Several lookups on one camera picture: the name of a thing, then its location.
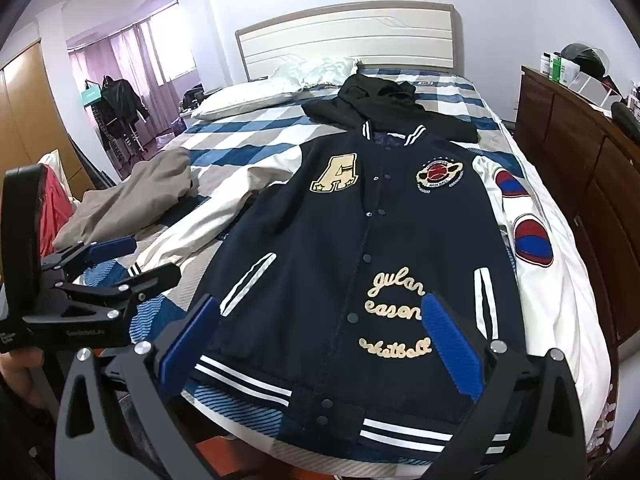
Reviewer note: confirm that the orange bed frame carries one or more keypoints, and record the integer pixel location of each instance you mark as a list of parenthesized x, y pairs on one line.
[(235, 450)]

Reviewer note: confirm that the white floral pillow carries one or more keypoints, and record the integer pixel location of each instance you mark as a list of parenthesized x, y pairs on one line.
[(315, 72)]

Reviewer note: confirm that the white silk pillow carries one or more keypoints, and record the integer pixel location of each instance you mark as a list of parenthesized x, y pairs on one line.
[(240, 100)]

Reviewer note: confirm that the teal paper bag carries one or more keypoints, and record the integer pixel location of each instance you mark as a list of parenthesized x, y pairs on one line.
[(91, 96)]

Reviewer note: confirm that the red quilt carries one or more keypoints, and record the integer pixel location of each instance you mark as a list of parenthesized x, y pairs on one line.
[(52, 210)]

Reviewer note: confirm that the white bed headboard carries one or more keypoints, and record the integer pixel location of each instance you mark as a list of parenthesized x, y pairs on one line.
[(350, 35)]

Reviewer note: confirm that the wooden wardrobe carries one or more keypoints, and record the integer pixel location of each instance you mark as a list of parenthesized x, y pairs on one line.
[(30, 110)]

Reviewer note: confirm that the brown wooden dresser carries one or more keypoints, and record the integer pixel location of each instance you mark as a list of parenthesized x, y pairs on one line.
[(600, 160)]

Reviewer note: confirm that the black hoodie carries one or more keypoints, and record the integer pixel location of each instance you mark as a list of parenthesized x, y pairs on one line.
[(380, 105)]

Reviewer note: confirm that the navy white varsity jacket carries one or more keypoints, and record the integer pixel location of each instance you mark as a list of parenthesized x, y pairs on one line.
[(325, 220)]

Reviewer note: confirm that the person's left forearm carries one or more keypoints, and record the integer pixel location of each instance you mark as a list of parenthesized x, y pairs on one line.
[(25, 415)]

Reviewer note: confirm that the black bag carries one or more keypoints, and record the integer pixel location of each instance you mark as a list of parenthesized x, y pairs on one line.
[(627, 117)]

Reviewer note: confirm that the grey-beige garment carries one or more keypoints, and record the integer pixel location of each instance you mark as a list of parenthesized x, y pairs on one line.
[(135, 190)]

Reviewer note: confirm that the person's left hand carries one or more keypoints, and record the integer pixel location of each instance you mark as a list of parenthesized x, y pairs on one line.
[(20, 366)]

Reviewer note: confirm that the black leather jacket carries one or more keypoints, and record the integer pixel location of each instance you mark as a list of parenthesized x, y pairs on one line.
[(122, 100)]

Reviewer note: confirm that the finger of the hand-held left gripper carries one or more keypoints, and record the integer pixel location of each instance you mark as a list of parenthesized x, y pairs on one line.
[(110, 250), (145, 285)]

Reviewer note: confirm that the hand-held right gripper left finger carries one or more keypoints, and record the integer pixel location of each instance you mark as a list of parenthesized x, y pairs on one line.
[(192, 342)]

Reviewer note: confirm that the white box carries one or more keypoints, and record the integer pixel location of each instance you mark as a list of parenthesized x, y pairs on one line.
[(592, 91)]

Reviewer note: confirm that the clothes rack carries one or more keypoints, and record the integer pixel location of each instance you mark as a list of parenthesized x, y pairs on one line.
[(125, 135)]

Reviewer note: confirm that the purple curtain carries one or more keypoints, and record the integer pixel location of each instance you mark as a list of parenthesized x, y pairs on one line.
[(120, 55)]

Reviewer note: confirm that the bed with checkered sheet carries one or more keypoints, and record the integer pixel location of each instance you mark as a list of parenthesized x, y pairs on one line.
[(240, 135)]

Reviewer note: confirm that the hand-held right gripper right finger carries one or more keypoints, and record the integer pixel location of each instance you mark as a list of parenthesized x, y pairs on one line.
[(445, 350)]

